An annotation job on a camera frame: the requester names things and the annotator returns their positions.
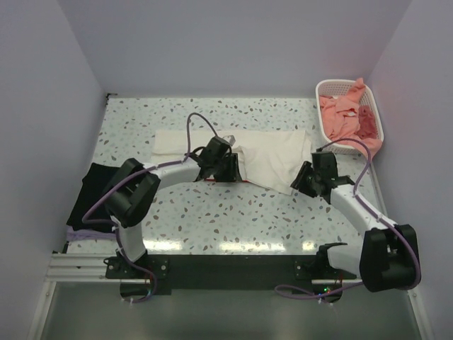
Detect salmon pink t shirt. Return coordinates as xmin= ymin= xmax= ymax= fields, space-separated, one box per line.
xmin=319 ymin=76 xmax=384 ymax=162

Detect lavender folded t shirt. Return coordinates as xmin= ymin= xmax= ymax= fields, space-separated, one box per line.
xmin=67 ymin=226 xmax=115 ymax=242

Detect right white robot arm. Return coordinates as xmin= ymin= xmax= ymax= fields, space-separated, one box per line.
xmin=291 ymin=149 xmax=421 ymax=293

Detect white t shirt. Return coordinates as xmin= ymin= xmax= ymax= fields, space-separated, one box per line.
xmin=150 ymin=130 xmax=312 ymax=195

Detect white plastic laundry basket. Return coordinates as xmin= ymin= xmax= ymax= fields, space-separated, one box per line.
xmin=315 ymin=79 xmax=386 ymax=157

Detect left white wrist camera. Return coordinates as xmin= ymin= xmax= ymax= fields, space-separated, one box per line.
xmin=222 ymin=135 xmax=236 ymax=147

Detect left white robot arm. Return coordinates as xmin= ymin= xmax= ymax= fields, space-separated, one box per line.
xmin=105 ymin=135 xmax=242 ymax=266

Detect dark pink t shirt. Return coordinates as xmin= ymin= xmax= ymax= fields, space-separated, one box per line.
xmin=357 ymin=106 xmax=378 ymax=140

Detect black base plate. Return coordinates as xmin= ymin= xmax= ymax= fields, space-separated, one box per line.
xmin=103 ymin=254 xmax=356 ymax=299

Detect black folded t shirt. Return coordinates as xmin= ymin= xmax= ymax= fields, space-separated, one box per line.
xmin=67 ymin=163 xmax=119 ymax=233

